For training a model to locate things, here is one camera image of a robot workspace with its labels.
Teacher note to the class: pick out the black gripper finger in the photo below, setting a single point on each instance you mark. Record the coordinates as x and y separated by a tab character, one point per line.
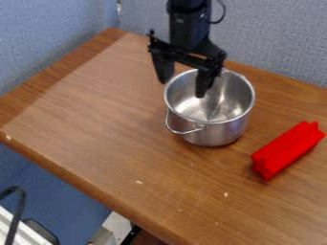
205	81
165	67

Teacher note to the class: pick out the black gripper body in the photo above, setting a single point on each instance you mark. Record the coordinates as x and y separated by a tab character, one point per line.
190	46

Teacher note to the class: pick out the metal pot with handles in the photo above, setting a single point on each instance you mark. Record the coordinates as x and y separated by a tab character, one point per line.
214	120

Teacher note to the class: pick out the red block object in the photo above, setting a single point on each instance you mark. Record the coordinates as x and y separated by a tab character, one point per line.
286	149

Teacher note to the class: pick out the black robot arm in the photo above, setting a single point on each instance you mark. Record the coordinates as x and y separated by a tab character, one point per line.
194	5

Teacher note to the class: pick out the white table support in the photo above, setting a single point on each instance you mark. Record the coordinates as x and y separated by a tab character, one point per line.
114	232

